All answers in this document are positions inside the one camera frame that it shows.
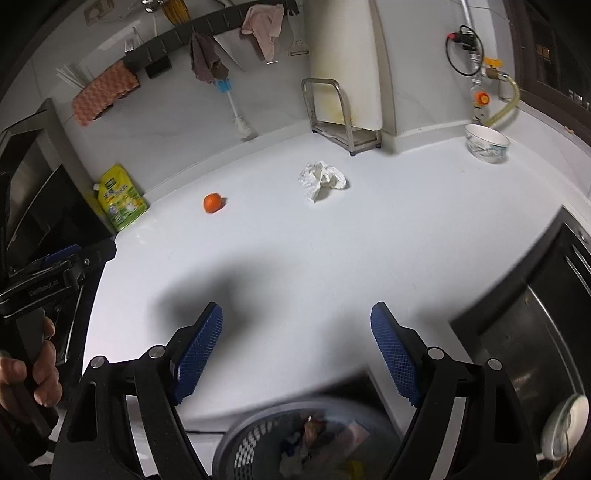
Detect metal cutting board rack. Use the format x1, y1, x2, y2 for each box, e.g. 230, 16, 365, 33
301, 78, 383, 155

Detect yellow hanging bundle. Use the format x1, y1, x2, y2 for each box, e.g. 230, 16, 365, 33
161, 0, 191, 24

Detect grey gas pipe with valves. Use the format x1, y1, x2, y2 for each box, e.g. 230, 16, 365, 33
457, 0, 509, 125

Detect white hanging board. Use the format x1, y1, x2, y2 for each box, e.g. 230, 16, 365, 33
216, 18, 259, 73

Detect orange textured cloth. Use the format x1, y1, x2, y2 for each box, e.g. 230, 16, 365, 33
71, 61, 140, 127

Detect crumpled white tissue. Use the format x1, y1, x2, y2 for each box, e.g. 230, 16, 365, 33
298, 161, 349, 204

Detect white patterned bowl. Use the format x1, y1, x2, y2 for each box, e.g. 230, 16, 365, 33
464, 123, 511, 164

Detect pink hanging cloth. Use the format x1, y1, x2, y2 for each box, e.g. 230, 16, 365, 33
241, 4, 286, 62

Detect white thin sticks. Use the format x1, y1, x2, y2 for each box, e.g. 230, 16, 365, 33
55, 65, 88, 89

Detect yellow hose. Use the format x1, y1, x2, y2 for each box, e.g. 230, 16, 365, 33
480, 74, 522, 130

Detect brown hanging cloth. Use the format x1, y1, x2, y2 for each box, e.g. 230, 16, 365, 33
189, 32, 229, 85

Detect black wall rail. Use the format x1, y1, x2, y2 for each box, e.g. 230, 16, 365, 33
124, 0, 302, 70

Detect dark window frame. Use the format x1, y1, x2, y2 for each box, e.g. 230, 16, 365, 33
505, 0, 591, 116

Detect wall outlet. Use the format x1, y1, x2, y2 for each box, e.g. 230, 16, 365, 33
84, 0, 115, 21

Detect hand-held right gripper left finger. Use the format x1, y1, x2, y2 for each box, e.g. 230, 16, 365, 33
50, 301, 223, 480

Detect steel sink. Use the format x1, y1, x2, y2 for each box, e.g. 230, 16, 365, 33
450, 222, 591, 462

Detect black microwave oven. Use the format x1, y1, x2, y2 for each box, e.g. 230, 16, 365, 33
0, 99, 116, 278

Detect black cable loop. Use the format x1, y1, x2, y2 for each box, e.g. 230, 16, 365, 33
445, 27, 484, 77

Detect blue white bottle brush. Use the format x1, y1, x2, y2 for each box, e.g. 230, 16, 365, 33
213, 78, 254, 140

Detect cream cutting board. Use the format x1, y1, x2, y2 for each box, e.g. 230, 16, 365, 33
308, 0, 384, 134

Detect white round dish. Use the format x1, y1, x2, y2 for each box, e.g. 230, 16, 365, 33
540, 394, 589, 462

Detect yellow green detergent pouch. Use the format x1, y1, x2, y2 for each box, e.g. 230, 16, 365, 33
92, 164, 150, 232

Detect person's left hand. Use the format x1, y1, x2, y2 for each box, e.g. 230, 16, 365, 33
0, 318, 64, 418

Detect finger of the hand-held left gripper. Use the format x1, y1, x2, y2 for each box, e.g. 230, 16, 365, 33
46, 244, 83, 264
69, 240, 117, 274

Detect grey perforated trash bin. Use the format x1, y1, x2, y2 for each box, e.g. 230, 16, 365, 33
212, 399, 402, 480

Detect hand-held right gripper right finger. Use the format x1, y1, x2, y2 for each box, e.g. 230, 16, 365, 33
370, 301, 541, 480

